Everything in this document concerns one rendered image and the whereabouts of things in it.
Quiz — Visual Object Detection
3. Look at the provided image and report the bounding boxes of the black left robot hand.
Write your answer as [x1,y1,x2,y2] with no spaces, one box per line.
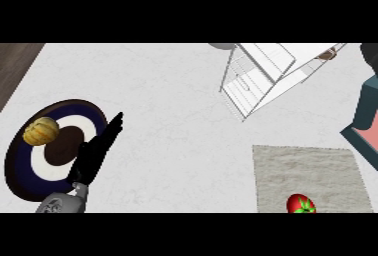
[67,111,126,187]

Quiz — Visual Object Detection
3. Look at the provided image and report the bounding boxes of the round blue brown white placemat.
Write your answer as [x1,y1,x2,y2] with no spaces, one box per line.
[4,98,110,203]

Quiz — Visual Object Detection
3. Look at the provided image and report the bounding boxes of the yellow cupcake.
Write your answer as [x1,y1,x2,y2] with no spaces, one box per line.
[23,116,61,147]

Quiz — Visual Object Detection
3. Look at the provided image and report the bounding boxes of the beige rectangular placemat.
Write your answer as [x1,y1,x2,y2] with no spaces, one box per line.
[252,144,376,214]

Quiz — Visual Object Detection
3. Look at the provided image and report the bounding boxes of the grey round object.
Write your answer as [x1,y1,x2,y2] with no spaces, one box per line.
[207,43,240,51]

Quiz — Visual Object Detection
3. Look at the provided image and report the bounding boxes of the red tomato with green stem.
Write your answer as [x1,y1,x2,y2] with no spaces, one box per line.
[287,193,318,214]

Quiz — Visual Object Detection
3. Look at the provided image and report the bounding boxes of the brown round object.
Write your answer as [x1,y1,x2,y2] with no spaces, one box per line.
[317,47,340,61]

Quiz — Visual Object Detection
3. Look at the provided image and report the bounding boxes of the dark rounded appliance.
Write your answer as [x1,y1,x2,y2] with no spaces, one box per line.
[360,43,378,77]

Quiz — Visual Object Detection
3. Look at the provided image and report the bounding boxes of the white wire tiered shelf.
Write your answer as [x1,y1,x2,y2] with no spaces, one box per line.
[218,43,349,122]

